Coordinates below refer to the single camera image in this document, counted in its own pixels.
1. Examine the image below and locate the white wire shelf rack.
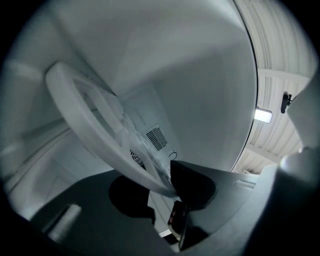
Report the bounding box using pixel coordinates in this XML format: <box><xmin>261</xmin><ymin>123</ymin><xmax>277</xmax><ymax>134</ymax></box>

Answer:
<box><xmin>44</xmin><ymin>61</ymin><xmax>181</xmax><ymax>200</ymax></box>

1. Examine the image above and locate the black ceiling camera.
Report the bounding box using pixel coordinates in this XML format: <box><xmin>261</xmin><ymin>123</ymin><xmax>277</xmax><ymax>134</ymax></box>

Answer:
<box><xmin>280</xmin><ymin>91</ymin><xmax>293</xmax><ymax>115</ymax></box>

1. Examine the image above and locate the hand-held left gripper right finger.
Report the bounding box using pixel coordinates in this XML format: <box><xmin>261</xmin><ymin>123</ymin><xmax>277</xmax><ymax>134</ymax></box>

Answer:
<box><xmin>170</xmin><ymin>146</ymin><xmax>320</xmax><ymax>253</ymax></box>

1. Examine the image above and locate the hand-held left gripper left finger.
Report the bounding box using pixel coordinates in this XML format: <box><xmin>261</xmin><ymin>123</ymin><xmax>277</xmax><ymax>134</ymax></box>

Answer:
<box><xmin>28</xmin><ymin>169</ymin><xmax>177</xmax><ymax>256</ymax></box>

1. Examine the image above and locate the ceiling light panel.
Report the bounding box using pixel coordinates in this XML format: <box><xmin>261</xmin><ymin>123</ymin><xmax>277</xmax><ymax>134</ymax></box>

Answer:
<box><xmin>253</xmin><ymin>106</ymin><xmax>273</xmax><ymax>124</ymax></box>

